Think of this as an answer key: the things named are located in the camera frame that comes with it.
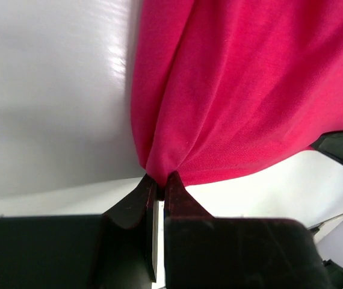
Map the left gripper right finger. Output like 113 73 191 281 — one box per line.
164 172 332 288

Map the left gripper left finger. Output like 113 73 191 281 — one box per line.
0 176 157 288

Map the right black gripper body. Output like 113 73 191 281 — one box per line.
323 259 343 285

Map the magenta t-shirt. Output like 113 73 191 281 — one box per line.
131 1 343 185

